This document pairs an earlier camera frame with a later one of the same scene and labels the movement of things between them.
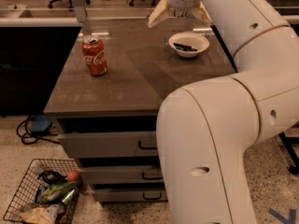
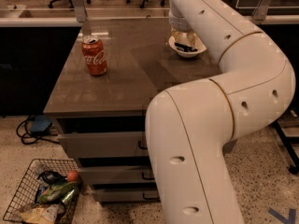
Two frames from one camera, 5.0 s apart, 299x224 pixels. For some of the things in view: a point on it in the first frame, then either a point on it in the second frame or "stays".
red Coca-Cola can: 95,55 stays
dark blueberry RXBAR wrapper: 184,48 stays
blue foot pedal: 40,123 stays
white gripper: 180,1 to 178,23
